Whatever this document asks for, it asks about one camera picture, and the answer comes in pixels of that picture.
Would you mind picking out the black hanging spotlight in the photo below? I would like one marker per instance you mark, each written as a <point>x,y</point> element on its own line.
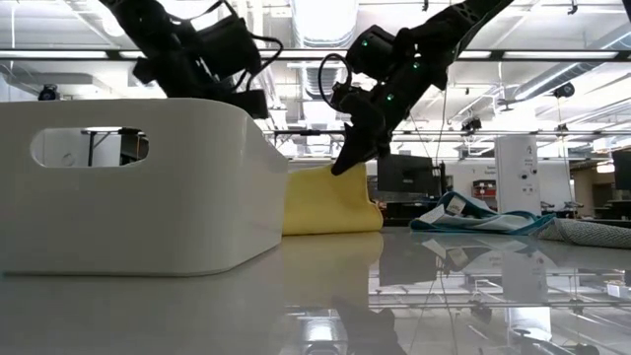
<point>471,124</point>
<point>563,90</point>

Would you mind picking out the light blue microfiber towel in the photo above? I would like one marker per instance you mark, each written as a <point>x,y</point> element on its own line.
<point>473,222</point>

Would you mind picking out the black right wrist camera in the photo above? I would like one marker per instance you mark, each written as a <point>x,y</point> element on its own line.
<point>351,101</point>

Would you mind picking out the grey microfiber towel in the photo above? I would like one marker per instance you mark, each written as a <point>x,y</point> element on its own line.
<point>586,233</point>

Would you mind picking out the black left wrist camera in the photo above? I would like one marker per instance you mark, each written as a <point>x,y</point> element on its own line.
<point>252,104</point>

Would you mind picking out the black monitor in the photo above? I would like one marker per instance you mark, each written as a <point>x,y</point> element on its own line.
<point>409,175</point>

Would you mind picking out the black horizontal rail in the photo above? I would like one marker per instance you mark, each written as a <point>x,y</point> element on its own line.
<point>468,132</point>

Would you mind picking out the yellow microfiber towel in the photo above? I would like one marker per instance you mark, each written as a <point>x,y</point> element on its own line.
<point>325,202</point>

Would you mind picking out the black screen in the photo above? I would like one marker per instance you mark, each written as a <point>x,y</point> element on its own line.
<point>622,170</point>

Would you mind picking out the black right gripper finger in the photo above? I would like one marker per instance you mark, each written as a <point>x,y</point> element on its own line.
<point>380,148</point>
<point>355,150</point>

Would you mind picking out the white plastic bin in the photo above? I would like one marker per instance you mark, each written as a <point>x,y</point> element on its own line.
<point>148,222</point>

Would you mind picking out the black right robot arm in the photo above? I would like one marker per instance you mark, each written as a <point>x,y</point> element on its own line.
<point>443,29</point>

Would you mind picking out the white kiosk pillar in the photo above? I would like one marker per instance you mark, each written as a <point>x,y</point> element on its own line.
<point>516,167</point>

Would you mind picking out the black background table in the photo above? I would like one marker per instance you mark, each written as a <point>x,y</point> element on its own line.
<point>133,148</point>

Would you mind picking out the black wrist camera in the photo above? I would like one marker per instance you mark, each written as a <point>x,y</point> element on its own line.
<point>252,104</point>
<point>351,101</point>

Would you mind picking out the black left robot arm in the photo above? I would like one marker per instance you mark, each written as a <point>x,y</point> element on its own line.
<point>158,49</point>

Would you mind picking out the small black dome camera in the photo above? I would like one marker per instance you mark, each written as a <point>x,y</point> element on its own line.
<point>49,92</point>

